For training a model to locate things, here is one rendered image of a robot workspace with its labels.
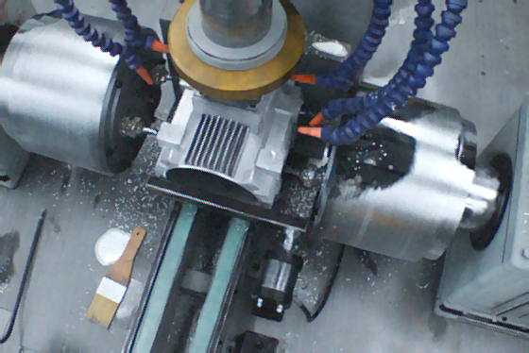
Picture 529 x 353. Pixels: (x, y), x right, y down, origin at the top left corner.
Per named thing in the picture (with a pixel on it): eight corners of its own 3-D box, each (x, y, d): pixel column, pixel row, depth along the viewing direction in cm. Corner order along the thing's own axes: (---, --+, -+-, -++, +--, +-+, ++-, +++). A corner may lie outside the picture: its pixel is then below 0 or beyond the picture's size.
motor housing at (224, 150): (200, 99, 106) (192, 39, 89) (299, 125, 105) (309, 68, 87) (162, 195, 99) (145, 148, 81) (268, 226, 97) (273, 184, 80)
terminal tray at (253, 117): (218, 58, 92) (215, 31, 85) (281, 74, 91) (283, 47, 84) (193, 120, 87) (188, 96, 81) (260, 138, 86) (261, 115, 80)
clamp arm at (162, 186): (308, 222, 89) (153, 177, 91) (310, 215, 87) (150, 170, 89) (302, 243, 88) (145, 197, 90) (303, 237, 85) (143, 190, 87)
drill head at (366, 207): (295, 112, 106) (307, 32, 83) (503, 174, 103) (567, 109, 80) (256, 239, 97) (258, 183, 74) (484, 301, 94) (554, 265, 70)
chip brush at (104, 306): (130, 224, 109) (129, 223, 108) (153, 234, 109) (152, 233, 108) (84, 319, 102) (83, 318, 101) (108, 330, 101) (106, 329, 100)
